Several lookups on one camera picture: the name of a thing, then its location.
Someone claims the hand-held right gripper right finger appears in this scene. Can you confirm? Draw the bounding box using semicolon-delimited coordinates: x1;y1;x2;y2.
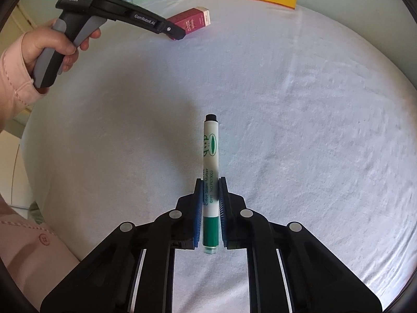
218;176;382;313

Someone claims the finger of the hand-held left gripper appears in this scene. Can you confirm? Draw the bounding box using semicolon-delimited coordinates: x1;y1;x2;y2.
156;19;187;42

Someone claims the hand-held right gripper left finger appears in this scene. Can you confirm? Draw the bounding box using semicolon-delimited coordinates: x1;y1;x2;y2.
41;178;204;313

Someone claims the white marker with green cap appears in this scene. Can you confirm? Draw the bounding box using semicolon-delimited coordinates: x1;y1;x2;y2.
202;114;220;255

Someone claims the person's left forearm pink sleeve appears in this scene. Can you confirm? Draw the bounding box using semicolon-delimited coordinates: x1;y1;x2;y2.
0;35;49;134

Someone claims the person's left hand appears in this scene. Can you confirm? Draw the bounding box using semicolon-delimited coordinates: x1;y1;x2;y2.
20;20;102;79

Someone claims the maroon and white box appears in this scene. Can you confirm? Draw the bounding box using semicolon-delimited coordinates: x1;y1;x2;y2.
166;7;212;41

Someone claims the white tablecloth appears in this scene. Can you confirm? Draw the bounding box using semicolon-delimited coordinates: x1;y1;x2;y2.
21;0;417;313

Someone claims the person's pink shirt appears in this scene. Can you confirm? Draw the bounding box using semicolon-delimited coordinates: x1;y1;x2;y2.
0;199;80;297

